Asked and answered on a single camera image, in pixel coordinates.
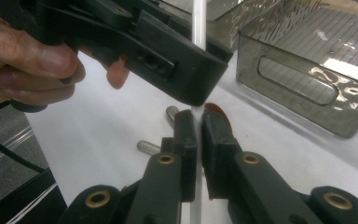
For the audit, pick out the smoked clear plastic bin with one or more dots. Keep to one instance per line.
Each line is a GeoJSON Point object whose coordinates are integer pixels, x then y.
{"type": "Point", "coordinates": [223, 28]}
{"type": "Point", "coordinates": [307, 62]}

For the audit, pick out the brown wooden spoon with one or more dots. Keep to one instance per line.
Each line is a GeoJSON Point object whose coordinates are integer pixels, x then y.
{"type": "Point", "coordinates": [220, 112]}

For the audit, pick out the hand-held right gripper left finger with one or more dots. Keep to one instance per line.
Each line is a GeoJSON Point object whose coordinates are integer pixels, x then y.
{"type": "Point", "coordinates": [186, 155]}

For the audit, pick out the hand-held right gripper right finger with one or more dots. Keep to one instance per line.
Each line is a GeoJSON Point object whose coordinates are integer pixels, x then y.
{"type": "Point", "coordinates": [219, 155]}

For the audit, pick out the white chopstick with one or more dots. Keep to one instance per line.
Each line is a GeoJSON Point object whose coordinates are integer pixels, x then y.
{"type": "Point", "coordinates": [199, 25]}

